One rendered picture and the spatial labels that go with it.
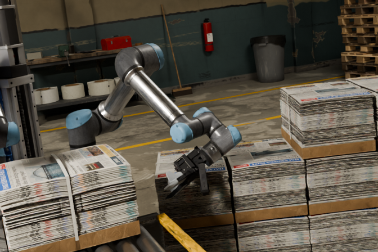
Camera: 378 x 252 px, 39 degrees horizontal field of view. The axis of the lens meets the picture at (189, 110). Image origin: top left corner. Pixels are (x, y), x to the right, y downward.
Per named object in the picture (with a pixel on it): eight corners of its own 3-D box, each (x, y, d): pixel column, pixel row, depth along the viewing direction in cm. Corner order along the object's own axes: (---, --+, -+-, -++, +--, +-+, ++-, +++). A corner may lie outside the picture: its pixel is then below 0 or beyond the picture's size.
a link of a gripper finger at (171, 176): (156, 180, 190) (174, 169, 196) (166, 192, 188) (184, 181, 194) (158, 175, 188) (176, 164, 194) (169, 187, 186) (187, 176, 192)
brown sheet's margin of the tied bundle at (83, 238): (71, 215, 182) (69, 203, 181) (89, 247, 156) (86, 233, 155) (53, 220, 180) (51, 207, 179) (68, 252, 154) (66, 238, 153)
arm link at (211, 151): (221, 160, 203) (221, 152, 196) (212, 167, 202) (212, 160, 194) (208, 146, 206) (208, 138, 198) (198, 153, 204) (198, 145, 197)
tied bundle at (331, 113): (280, 136, 244) (277, 86, 239) (345, 129, 244) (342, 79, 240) (301, 161, 207) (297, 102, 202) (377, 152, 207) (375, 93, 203)
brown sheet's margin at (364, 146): (280, 135, 243) (280, 126, 242) (343, 128, 244) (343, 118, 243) (302, 159, 206) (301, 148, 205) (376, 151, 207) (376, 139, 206)
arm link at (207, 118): (190, 109, 200) (210, 130, 196) (209, 103, 209) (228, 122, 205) (182, 124, 205) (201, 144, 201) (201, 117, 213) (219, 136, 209)
